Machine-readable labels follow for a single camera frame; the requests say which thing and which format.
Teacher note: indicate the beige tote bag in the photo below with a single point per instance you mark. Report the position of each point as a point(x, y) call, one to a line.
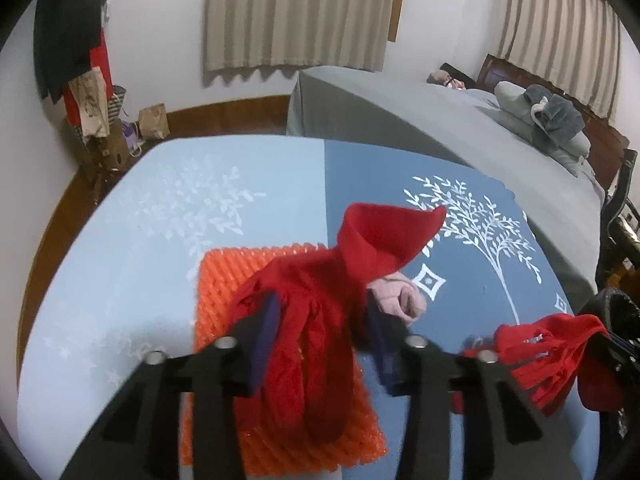
point(92, 105)

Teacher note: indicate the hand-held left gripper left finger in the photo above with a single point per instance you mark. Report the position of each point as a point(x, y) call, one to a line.
point(265, 330)

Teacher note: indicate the red knitted scarf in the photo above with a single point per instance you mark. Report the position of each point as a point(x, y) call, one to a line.
point(320, 360)

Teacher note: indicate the wooden window frame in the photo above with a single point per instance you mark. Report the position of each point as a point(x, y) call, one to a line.
point(397, 0)

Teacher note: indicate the beige striped curtain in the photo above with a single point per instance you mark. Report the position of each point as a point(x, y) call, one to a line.
point(300, 10)
point(560, 25)

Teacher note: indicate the black hanging coat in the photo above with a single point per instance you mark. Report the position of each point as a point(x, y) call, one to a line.
point(65, 30)

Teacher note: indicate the grey bed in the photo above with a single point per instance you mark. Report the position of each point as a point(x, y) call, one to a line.
point(400, 120)

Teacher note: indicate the red hanging garment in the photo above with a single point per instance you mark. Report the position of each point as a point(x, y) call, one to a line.
point(102, 60)

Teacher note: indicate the black metal frame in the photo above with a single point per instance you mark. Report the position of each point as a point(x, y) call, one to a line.
point(617, 220)

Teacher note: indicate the pink rolled cloth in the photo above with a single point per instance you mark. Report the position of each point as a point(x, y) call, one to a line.
point(395, 300)

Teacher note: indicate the orange foam mesh pad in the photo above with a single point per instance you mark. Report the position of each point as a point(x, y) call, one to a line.
point(220, 280)

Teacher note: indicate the brown paper bag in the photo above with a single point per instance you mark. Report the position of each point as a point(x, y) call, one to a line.
point(154, 122)

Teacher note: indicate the dark grey towel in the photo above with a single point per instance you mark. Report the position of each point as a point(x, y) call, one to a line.
point(555, 112)

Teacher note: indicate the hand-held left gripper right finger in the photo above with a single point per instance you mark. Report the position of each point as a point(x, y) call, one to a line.
point(382, 345)

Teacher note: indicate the cardboard box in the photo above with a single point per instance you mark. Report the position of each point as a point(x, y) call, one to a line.
point(112, 152)

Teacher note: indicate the black trash bag bin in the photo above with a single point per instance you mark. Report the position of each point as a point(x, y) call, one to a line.
point(620, 435)

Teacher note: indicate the brown wooden headboard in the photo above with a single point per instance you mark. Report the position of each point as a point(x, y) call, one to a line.
point(607, 145)

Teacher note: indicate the blue printed blanket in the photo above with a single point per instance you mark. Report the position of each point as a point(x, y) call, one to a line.
point(150, 260)

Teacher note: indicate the grey pillow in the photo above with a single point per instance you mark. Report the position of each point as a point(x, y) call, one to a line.
point(510, 97)
point(565, 152)

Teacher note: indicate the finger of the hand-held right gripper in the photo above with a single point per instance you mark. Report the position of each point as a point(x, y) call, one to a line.
point(622, 347)

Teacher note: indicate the striped woven basket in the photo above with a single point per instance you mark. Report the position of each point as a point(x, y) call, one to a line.
point(118, 102)

